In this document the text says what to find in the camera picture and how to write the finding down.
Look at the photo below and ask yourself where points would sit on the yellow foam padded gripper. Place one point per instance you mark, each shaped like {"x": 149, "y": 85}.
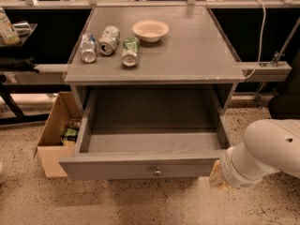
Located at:
{"x": 227, "y": 169}

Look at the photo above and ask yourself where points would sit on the grey top drawer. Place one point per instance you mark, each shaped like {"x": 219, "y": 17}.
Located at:
{"x": 126, "y": 134}

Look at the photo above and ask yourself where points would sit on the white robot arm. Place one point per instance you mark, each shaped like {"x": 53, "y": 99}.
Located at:
{"x": 269, "y": 146}

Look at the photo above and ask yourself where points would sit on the round metal drawer knob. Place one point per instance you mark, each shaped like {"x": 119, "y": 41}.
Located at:
{"x": 157, "y": 172}

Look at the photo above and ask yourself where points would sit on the black office chair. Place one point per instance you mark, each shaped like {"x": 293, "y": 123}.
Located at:
{"x": 286, "y": 105}

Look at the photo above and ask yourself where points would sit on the grey wooden cabinet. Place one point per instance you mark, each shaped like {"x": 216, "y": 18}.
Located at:
{"x": 191, "y": 69}

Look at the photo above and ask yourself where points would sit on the cans inside cardboard box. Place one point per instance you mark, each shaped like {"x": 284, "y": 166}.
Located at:
{"x": 71, "y": 131}

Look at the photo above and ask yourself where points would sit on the white paper bowl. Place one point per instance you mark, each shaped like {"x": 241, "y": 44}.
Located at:
{"x": 150, "y": 30}

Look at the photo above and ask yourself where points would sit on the open cardboard box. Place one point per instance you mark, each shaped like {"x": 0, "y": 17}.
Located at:
{"x": 50, "y": 146}

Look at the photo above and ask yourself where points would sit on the white green soda can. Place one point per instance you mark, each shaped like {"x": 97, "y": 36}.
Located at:
{"x": 109, "y": 40}

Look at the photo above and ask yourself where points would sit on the blue white soda can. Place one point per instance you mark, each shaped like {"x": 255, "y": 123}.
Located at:
{"x": 88, "y": 48}

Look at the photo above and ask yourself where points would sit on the crumpled silver can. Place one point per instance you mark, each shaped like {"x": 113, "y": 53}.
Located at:
{"x": 22, "y": 28}

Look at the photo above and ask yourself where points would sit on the white green bottle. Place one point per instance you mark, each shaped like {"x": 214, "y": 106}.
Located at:
{"x": 7, "y": 31}

